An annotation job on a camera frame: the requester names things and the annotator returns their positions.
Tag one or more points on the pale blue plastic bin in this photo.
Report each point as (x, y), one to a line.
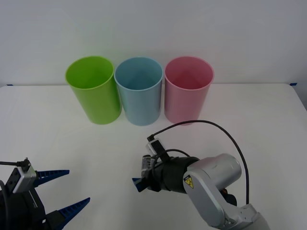
(141, 107)

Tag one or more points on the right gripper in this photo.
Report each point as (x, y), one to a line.
(157, 178)

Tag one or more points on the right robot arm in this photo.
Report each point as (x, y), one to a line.
(216, 175)

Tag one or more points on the green plastic bin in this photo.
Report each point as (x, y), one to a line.
(96, 103)

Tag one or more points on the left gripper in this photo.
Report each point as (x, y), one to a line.
(26, 210)

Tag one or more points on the pink plastic bin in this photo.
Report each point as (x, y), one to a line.
(184, 105)

